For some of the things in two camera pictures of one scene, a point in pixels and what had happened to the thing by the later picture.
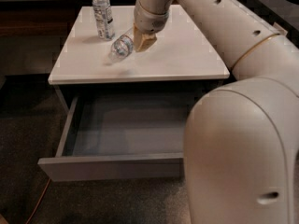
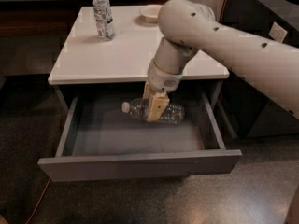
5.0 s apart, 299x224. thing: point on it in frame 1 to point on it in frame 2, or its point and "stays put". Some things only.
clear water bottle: (121, 46) to (136, 107)
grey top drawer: (121, 136) stays put
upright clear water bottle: (103, 13) stays put
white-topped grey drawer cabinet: (165, 79) stays put
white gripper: (149, 21) to (163, 78)
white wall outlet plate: (278, 30) stays put
